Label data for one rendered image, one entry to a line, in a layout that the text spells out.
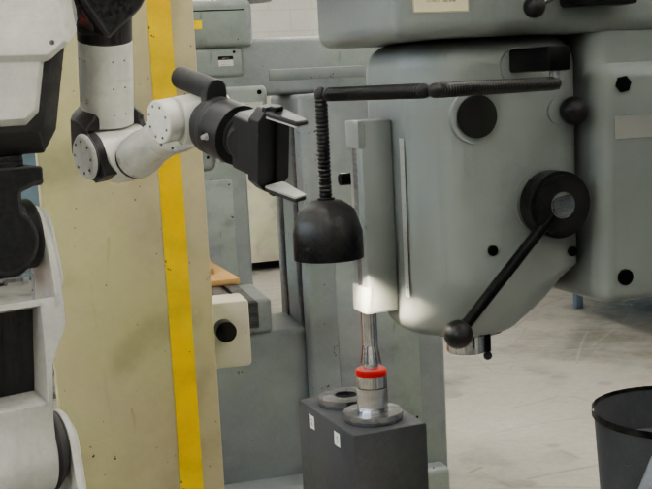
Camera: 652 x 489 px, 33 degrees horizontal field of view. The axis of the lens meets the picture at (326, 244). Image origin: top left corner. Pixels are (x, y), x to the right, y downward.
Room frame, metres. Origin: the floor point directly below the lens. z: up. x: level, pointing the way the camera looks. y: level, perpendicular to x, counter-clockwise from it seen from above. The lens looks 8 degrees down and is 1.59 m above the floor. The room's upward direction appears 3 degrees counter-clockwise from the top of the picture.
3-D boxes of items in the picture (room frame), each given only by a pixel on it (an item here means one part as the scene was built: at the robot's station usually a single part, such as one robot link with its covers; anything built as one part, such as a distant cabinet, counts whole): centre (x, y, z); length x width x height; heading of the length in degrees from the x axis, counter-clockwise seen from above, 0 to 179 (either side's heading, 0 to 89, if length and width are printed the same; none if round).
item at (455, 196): (1.24, -0.16, 1.47); 0.21 x 0.19 x 0.32; 19
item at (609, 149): (1.30, -0.34, 1.47); 0.24 x 0.19 x 0.26; 19
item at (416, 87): (1.05, -0.06, 1.58); 0.17 x 0.01 x 0.01; 37
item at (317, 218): (1.12, 0.00, 1.44); 0.07 x 0.07 x 0.06
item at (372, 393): (1.62, -0.06, 1.13); 0.05 x 0.05 x 0.06
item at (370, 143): (1.21, -0.05, 1.45); 0.04 x 0.04 x 0.21; 19
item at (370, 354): (1.62, -0.06, 1.22); 0.03 x 0.03 x 0.11
